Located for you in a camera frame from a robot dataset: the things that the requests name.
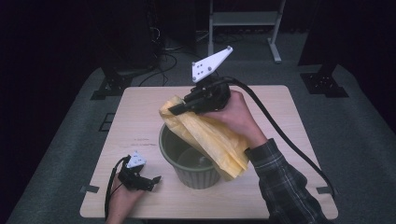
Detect thick black gripper cable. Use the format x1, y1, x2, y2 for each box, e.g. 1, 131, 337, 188
214, 77, 336, 198

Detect black floor stand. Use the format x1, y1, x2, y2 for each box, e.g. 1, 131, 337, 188
300, 61, 349, 99
90, 64, 157, 101

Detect green ribbed trash bin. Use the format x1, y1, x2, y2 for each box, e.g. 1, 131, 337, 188
158, 122, 222, 190

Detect yellow plastic trash bag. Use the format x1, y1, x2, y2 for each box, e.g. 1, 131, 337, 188
159, 95, 250, 182

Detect white metal stand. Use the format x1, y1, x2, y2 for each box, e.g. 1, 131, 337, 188
207, 0, 287, 64

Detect black tape floor marking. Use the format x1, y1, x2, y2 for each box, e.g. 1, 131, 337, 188
98, 112, 117, 133

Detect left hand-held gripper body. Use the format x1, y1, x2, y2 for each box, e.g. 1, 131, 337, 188
117, 150, 156, 192

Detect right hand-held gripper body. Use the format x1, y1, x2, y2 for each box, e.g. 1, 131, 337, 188
182, 46, 234, 114

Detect black floor cables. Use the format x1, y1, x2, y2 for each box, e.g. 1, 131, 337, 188
137, 27, 179, 88

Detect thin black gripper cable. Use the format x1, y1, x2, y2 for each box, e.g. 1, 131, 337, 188
104, 155, 131, 220

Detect person's right hand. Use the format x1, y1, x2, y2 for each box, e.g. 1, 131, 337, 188
199, 90, 269, 150

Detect person's left hand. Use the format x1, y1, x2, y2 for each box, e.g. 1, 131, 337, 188
106, 173, 146, 224

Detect grey tape strip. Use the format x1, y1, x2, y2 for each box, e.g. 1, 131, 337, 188
316, 186, 336, 196
79, 185, 100, 194

